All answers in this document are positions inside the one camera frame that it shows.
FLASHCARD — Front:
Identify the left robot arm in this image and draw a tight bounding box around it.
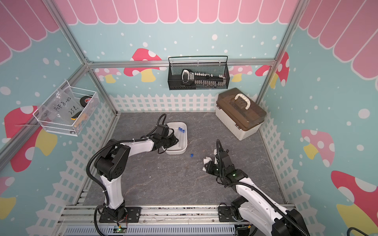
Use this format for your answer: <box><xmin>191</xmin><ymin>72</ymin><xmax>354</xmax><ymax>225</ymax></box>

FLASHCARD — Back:
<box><xmin>86</xmin><ymin>114</ymin><xmax>179</xmax><ymax>223</ymax></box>

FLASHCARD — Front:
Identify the black wire wall basket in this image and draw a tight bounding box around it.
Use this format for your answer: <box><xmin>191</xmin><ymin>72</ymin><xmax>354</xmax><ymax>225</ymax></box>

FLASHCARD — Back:
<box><xmin>167</xmin><ymin>56</ymin><xmax>230</xmax><ymax>90</ymax></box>

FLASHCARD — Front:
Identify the black tape roll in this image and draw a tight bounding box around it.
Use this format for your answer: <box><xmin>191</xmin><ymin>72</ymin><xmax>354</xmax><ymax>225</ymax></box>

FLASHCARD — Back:
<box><xmin>80</xmin><ymin>95</ymin><xmax>92</xmax><ymax>108</ymax></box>

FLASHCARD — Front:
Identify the clear labelled plastic bag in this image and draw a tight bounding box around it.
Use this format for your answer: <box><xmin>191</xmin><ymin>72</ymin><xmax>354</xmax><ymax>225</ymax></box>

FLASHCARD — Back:
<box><xmin>42</xmin><ymin>88</ymin><xmax>83</xmax><ymax>125</ymax></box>

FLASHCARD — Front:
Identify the brown lid storage box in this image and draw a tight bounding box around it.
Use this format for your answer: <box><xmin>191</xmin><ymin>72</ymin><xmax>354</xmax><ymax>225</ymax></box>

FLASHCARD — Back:
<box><xmin>216</xmin><ymin>88</ymin><xmax>267</xmax><ymax>141</ymax></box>

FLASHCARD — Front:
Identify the socket set in basket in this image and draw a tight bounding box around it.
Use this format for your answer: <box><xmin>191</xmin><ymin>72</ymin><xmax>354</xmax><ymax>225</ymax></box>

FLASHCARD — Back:
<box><xmin>181</xmin><ymin>69</ymin><xmax>228</xmax><ymax>89</ymax></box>

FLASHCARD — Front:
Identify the white wire wall basket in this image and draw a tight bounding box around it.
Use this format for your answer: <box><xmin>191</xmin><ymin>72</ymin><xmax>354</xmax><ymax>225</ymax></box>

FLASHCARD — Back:
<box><xmin>33</xmin><ymin>81</ymin><xmax>100</xmax><ymax>137</ymax></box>

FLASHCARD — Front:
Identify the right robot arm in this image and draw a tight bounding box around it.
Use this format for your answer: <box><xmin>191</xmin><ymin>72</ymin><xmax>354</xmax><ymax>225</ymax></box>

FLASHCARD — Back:
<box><xmin>203</xmin><ymin>139</ymin><xmax>310</xmax><ymax>236</ymax></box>

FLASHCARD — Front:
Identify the white plastic tray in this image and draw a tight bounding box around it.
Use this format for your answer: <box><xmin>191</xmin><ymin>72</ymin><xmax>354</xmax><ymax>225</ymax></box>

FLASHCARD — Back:
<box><xmin>166</xmin><ymin>122</ymin><xmax>188</xmax><ymax>155</ymax></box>

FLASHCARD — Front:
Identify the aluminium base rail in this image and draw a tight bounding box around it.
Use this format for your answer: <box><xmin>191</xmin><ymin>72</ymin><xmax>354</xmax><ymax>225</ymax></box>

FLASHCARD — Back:
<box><xmin>56</xmin><ymin>205</ymin><xmax>302</xmax><ymax>236</ymax></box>

